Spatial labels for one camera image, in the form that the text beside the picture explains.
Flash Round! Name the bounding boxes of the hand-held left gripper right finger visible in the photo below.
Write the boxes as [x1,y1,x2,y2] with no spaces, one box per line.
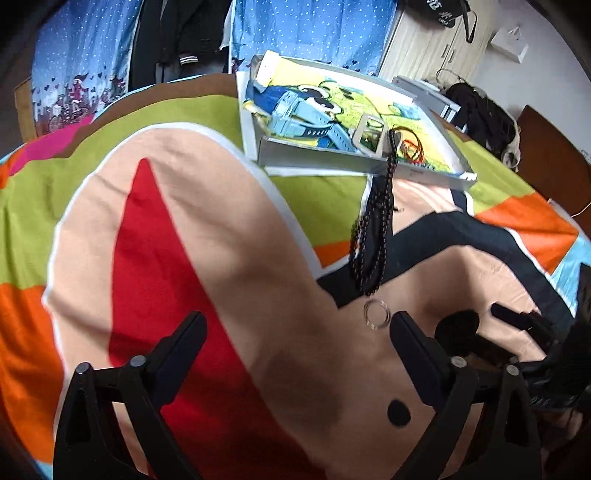
[389,311,542,480]

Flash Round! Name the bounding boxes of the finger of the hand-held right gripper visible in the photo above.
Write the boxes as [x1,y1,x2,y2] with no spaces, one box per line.
[465,338,549,376]
[491,301,563,352]

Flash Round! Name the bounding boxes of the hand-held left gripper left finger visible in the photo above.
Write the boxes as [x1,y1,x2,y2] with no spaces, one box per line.
[52,311,207,480]

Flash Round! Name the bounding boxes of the silver bangle rings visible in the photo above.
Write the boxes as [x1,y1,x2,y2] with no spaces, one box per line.
[364,299,392,331]

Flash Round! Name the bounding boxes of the black bead necklace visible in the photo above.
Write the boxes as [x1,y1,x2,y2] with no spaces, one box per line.
[348,128,401,296]

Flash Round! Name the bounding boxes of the red string bracelet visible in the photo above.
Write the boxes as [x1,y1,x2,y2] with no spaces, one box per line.
[399,134,433,165]

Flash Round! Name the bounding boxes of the white jewelry box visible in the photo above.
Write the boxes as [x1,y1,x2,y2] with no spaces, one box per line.
[235,53,479,191]

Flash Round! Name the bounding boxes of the white plastic basket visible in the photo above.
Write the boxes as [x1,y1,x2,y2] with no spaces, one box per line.
[351,115,387,158]

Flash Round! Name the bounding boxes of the colourful printed blanket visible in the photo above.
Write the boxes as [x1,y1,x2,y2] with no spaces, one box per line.
[0,71,591,480]

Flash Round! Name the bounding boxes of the wooden headboard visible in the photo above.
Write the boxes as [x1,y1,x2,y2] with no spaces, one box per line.
[514,104,591,214]

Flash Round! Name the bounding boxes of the pile of black clothes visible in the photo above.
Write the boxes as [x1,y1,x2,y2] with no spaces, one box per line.
[444,82,521,163]

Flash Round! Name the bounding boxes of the white box lid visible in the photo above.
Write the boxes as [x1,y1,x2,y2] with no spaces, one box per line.
[394,75,462,126]

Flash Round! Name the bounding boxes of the light blue watch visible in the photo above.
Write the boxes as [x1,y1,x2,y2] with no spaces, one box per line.
[264,89,357,154]

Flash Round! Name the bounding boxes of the dark blue watch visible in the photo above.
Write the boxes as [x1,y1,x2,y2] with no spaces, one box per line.
[249,86,298,115]

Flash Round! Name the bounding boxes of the white flat box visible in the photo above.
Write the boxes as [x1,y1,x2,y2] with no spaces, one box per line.
[489,24,530,64]

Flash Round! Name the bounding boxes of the light wooden wardrobe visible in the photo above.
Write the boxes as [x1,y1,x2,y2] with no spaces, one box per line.
[378,0,500,89]

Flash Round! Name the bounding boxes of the blue printed curtain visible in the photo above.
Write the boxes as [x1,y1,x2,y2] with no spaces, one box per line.
[31,0,140,136]
[230,0,399,75]

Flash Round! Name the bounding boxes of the black cap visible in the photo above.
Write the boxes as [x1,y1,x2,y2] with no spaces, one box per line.
[405,0,482,43]

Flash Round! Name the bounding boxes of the black hanging jacket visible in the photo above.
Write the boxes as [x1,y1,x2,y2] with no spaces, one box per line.
[128,0,237,92]

